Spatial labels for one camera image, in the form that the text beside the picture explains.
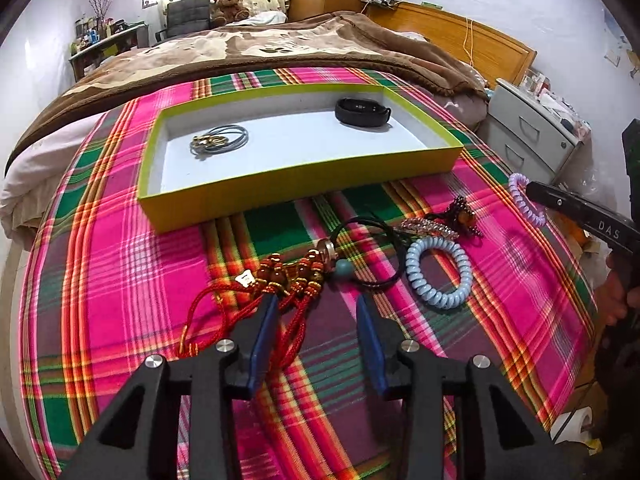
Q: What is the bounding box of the brown fleece blanket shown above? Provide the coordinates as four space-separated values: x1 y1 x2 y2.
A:
5 10 488 176

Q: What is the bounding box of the grey cord bracelet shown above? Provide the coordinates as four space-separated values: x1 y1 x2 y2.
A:
190 125 249 157

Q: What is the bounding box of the dark beaded amber hair tie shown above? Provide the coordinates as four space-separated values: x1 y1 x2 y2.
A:
440 196 485 241

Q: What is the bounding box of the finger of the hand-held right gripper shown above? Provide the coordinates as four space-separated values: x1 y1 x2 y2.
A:
525 181 640 257

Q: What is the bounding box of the toilet paper roll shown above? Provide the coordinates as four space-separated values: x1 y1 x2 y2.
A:
550 406 593 443

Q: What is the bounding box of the grey padded chair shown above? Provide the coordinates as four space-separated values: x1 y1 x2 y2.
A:
156 0 213 41

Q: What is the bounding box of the light blue coil hair tie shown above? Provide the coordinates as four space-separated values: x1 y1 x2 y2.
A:
405 237 472 311

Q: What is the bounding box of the wooden headboard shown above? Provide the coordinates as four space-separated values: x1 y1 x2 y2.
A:
367 1 538 91

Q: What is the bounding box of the cluster of cosmetic bottles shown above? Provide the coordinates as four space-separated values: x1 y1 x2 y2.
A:
72 15 131 53

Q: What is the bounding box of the person's right hand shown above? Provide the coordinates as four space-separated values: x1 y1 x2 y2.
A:
605 252 640 328

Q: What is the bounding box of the rhinestone hair clip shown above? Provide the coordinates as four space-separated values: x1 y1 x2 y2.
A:
400 217 460 240

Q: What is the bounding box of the white pillow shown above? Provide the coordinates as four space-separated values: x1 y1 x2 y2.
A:
222 10 288 26

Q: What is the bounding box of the black hair elastic turquoise bead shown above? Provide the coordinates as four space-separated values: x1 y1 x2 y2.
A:
315 216 408 288

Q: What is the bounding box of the yellow cable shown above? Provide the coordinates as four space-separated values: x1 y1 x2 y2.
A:
462 16 476 66

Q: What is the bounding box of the green-edged desk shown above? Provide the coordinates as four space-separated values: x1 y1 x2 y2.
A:
69 21 151 81

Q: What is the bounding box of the yellow-green shallow cardboard box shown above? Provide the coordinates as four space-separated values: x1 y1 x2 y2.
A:
137 82 465 235

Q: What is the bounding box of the brown teddy bear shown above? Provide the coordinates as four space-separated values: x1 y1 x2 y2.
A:
209 0 251 25

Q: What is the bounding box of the black fitness band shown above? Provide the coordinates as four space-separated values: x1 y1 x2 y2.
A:
335 96 393 129

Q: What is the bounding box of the red knotted tassel charm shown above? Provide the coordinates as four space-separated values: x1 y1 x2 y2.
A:
179 247 331 361

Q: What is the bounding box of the pink green plaid cloth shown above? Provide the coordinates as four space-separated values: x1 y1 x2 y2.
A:
20 67 598 480

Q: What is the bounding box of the purple coil hair tie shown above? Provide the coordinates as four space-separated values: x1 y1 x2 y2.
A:
509 172 548 228

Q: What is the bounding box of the grey nightstand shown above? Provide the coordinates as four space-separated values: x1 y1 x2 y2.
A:
485 77 586 186

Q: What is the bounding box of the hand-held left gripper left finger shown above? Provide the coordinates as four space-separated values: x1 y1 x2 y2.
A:
60 292 281 480

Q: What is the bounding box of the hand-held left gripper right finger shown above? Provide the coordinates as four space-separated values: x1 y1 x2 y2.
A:
355 292 583 480

